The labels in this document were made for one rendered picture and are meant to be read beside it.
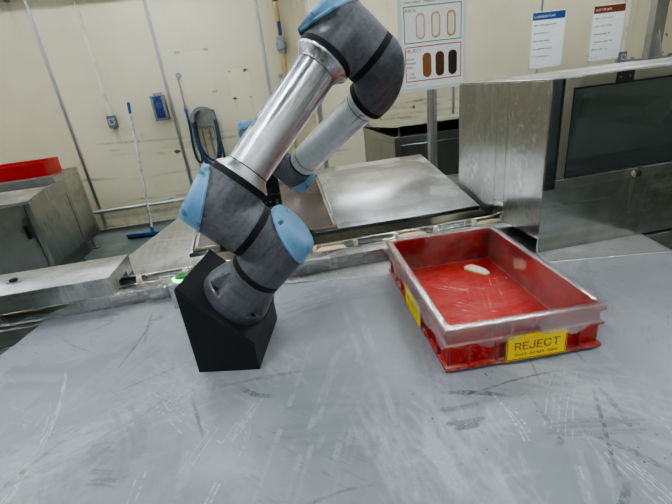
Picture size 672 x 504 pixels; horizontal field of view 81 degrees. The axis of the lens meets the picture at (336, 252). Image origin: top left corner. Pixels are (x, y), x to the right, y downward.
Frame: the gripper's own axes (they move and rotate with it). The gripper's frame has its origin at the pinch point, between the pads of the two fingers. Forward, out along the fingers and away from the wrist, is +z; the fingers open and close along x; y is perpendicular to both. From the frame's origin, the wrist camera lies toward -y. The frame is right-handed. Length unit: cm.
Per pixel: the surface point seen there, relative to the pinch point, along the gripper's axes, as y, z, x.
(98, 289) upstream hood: -49, 5, -9
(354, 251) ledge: 27.2, 7.1, -6.9
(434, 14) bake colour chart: 89, -67, 78
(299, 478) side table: 4, 12, -78
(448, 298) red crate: 45, 11, -38
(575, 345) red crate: 60, 10, -64
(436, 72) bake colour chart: 89, -42, 78
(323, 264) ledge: 16.8, 9.1, -8.6
